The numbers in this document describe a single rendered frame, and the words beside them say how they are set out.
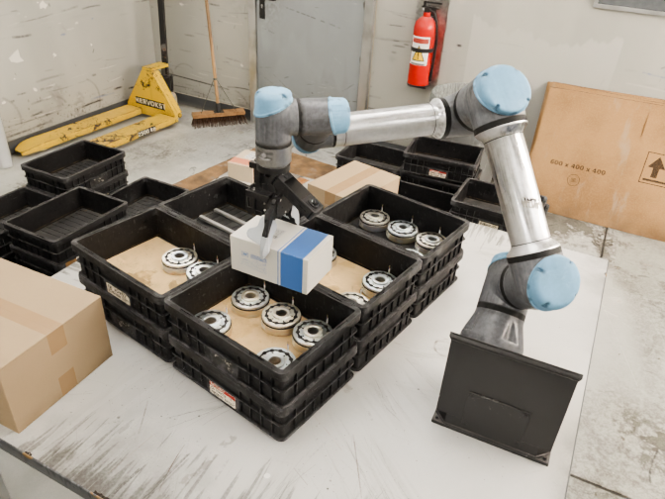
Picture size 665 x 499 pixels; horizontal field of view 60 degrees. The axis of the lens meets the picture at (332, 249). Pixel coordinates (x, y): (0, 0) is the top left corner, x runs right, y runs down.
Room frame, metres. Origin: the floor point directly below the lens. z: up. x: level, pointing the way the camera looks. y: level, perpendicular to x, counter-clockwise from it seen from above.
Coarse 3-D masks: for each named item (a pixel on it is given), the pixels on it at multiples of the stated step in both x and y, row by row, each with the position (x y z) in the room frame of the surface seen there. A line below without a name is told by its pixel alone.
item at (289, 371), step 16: (320, 288) 1.20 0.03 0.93; (176, 304) 1.10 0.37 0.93; (192, 320) 1.04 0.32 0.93; (352, 320) 1.08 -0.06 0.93; (208, 336) 1.01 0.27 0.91; (224, 336) 0.99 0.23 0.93; (336, 336) 1.03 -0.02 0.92; (240, 352) 0.95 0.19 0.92; (304, 352) 0.95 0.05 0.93; (320, 352) 0.98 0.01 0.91; (272, 368) 0.90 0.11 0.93; (288, 368) 0.90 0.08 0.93
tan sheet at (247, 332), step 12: (228, 300) 1.25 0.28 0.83; (228, 312) 1.20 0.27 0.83; (240, 324) 1.16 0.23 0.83; (252, 324) 1.16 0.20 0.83; (240, 336) 1.11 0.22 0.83; (252, 336) 1.11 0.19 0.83; (264, 336) 1.11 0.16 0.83; (288, 336) 1.12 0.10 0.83; (252, 348) 1.07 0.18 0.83; (264, 348) 1.07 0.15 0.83
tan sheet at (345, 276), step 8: (336, 256) 1.50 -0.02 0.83; (336, 264) 1.46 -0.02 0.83; (344, 264) 1.46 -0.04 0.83; (352, 264) 1.47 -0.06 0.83; (328, 272) 1.42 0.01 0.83; (336, 272) 1.42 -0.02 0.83; (344, 272) 1.42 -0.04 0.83; (352, 272) 1.42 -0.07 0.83; (360, 272) 1.43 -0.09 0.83; (320, 280) 1.37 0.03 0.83; (328, 280) 1.37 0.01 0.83; (336, 280) 1.38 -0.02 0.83; (344, 280) 1.38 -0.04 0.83; (352, 280) 1.38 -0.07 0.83; (360, 280) 1.39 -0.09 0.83; (336, 288) 1.34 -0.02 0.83; (344, 288) 1.34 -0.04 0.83; (352, 288) 1.34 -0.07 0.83
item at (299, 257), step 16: (256, 224) 1.16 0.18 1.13; (288, 224) 1.16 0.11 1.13; (240, 240) 1.09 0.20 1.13; (272, 240) 1.09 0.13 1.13; (288, 240) 1.09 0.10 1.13; (304, 240) 1.10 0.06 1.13; (320, 240) 1.10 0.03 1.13; (240, 256) 1.09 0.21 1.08; (256, 256) 1.07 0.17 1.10; (272, 256) 1.05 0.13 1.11; (288, 256) 1.04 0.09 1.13; (304, 256) 1.03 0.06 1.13; (320, 256) 1.07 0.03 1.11; (256, 272) 1.07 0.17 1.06; (272, 272) 1.05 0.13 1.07; (288, 272) 1.04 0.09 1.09; (304, 272) 1.02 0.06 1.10; (320, 272) 1.07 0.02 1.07; (304, 288) 1.02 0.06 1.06
